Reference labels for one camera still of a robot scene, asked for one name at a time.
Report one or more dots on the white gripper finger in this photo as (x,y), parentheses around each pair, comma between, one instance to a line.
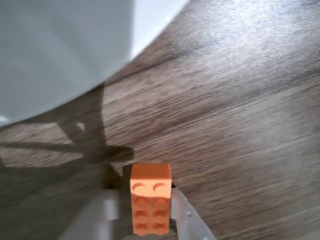
(186,220)
(100,212)

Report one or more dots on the orange lego block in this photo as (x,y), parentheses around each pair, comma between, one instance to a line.
(150,200)

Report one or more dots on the white round plate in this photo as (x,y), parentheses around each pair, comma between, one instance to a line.
(62,50)

